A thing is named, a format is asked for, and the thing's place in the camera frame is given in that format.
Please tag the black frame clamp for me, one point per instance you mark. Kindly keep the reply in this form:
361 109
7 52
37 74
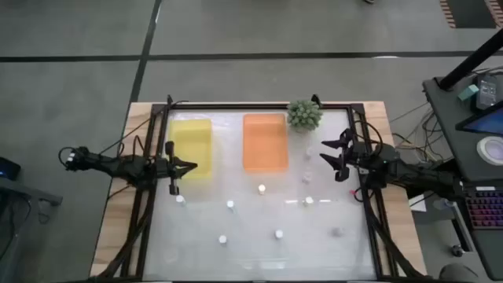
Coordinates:
315 99
169 99

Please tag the backlit black keyboard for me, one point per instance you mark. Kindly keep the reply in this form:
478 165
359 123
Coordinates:
486 208

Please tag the orange translucent plastic bin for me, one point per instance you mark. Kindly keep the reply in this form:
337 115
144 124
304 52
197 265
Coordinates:
265 143

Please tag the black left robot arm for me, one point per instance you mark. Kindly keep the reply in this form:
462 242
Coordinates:
118 165

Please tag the dark mat with striped edge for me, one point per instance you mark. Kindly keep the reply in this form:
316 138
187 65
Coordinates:
471 13

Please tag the green potted succulent plant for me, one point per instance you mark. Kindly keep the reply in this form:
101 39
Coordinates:
304 115

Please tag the green-tinted medicine bottle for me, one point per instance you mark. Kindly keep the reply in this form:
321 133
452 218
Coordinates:
180 199

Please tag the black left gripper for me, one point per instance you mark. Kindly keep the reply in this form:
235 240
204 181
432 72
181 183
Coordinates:
172 173

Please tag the bottle with yellow-green pills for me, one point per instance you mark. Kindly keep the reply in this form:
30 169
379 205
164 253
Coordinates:
308 201

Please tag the black device with blue light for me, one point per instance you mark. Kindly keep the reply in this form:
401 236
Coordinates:
8 169

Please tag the bottle with red pills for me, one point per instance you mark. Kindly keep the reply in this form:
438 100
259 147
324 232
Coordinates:
278 234

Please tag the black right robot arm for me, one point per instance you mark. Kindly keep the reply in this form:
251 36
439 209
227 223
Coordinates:
412 173

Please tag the laptop with blue screen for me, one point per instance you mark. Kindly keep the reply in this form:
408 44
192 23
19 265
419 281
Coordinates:
485 122

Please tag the small white cylinder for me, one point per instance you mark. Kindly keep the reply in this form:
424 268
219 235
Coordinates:
230 204

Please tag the small teal box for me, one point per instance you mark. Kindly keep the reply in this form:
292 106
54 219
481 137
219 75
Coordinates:
467 93

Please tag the white-capped medicine bottle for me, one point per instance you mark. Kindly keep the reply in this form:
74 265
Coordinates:
222 239
309 151

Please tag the yellow translucent plastic bin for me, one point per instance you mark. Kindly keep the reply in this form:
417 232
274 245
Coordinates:
192 141

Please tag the white paper sheet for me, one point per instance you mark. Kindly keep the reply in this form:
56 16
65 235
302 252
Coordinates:
417 202

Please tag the clear plastic object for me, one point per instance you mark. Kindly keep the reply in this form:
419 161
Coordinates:
444 203

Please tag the black slanted pole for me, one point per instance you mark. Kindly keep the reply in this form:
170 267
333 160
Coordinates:
471 61

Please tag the small red connector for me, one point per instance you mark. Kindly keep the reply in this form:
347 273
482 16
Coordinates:
352 192

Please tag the black metal table frame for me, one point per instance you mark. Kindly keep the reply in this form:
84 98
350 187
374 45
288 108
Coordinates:
255 106

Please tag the small grey lump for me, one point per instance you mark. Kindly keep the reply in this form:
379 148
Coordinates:
338 232

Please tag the bottle with pink pills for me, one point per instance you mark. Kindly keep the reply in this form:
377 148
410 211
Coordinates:
307 177

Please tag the dark grey side desk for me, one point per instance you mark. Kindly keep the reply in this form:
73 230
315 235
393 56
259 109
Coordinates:
444 129

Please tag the black caster wheel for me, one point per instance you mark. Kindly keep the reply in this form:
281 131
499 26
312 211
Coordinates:
457 250

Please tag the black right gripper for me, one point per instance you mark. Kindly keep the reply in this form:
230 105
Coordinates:
357 157

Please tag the grey metal stand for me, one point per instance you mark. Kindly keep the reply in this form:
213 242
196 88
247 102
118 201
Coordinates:
27 194

